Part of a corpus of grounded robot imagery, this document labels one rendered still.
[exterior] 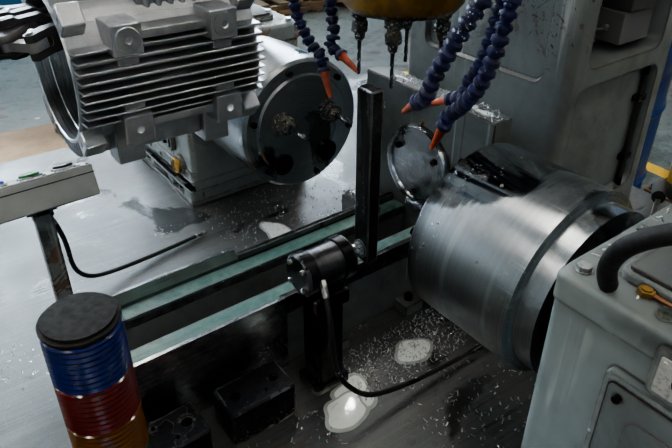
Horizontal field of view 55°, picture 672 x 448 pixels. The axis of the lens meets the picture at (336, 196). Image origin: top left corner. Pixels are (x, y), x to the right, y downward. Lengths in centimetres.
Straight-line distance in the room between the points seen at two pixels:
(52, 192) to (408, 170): 58
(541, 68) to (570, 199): 35
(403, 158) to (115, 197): 69
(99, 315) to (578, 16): 77
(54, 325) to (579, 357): 48
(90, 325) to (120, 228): 91
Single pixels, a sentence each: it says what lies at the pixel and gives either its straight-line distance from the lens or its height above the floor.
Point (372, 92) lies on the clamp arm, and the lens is 78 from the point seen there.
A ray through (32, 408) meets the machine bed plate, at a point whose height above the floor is 80.
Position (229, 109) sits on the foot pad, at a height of 126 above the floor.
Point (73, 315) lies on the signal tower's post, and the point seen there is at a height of 122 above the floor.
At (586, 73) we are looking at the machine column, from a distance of 107.
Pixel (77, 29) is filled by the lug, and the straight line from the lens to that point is 65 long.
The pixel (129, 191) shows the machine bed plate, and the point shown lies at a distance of 154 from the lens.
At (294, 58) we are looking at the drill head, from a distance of 117.
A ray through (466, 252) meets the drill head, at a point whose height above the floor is 109.
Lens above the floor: 154
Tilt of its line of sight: 31 degrees down
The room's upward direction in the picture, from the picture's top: straight up
